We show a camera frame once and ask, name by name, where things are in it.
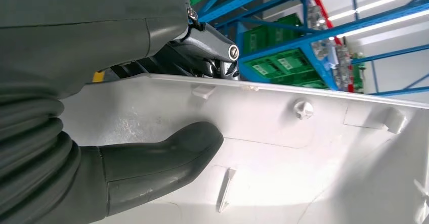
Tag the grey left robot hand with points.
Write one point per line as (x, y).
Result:
(83, 41)

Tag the blue metal shelf rack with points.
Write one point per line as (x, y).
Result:
(395, 53)
(318, 69)

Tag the red barrier belt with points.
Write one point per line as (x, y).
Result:
(320, 6)

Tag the ceiling light strip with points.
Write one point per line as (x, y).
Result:
(385, 1)
(402, 20)

